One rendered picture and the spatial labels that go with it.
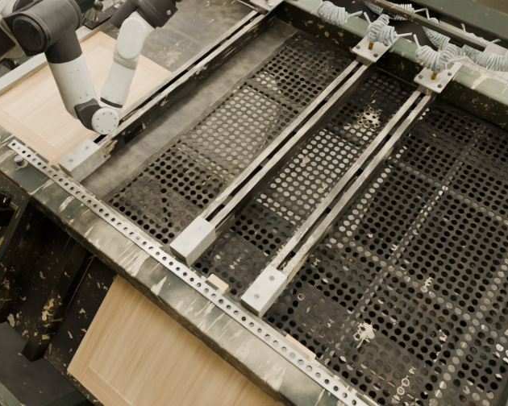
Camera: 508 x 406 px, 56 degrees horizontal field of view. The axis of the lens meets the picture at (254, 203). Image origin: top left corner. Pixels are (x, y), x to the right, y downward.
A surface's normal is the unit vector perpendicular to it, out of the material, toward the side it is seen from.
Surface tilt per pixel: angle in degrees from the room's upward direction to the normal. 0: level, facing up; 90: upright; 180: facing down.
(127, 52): 95
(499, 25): 90
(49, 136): 51
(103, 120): 90
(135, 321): 90
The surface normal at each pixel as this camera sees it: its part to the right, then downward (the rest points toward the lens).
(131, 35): 0.08, 0.33
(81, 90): 0.62, 0.48
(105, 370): -0.37, -0.02
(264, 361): 0.02, -0.55
